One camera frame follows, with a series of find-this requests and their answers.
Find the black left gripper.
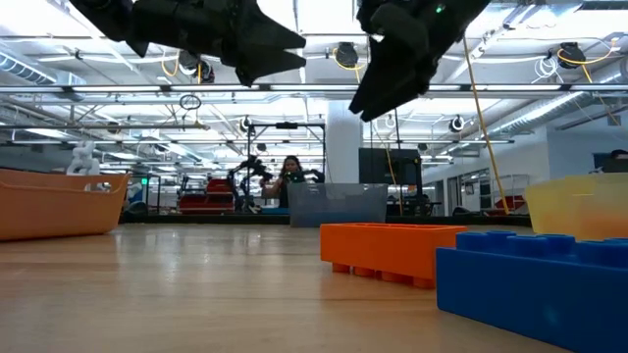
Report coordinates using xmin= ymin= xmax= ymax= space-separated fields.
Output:
xmin=126 ymin=0 xmax=308 ymax=88

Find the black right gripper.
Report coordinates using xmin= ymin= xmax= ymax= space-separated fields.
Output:
xmin=348 ymin=0 xmax=492 ymax=124

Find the orange toy building block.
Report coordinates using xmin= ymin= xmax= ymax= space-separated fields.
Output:
xmin=319 ymin=222 xmax=468 ymax=290

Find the blue toy building block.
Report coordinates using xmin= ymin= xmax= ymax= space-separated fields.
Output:
xmin=435 ymin=229 xmax=628 ymax=353

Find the white building column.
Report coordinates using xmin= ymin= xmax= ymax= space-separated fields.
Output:
xmin=325 ymin=100 xmax=364 ymax=185

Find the black equipment rack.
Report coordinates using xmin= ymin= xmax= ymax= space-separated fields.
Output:
xmin=357 ymin=147 xmax=424 ymax=207

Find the grey translucent plastic bin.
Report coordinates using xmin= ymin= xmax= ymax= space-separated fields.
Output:
xmin=287 ymin=182 xmax=390 ymax=228

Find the red tool cart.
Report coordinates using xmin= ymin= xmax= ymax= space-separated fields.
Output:
xmin=177 ymin=178 xmax=236 ymax=215

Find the white robot figure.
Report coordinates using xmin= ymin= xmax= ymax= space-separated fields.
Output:
xmin=66 ymin=141 xmax=102 ymax=177

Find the yellow translucent plastic bin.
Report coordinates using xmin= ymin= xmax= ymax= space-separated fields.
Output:
xmin=523 ymin=172 xmax=628 ymax=241

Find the orange plastic bin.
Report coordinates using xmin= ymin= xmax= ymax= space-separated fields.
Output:
xmin=0 ymin=168 xmax=131 ymax=242

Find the black metal frame rig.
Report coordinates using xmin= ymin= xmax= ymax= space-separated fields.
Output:
xmin=246 ymin=122 xmax=328 ymax=217

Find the black hanging cable loop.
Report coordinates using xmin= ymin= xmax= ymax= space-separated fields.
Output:
xmin=179 ymin=93 xmax=203 ymax=112

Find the yellow hanging cable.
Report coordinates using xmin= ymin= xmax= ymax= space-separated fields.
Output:
xmin=462 ymin=34 xmax=510 ymax=216

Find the black metal table frame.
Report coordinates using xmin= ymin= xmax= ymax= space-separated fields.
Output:
xmin=120 ymin=213 xmax=536 ymax=227

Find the dark wall monitor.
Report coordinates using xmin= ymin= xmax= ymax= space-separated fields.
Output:
xmin=592 ymin=152 xmax=628 ymax=174

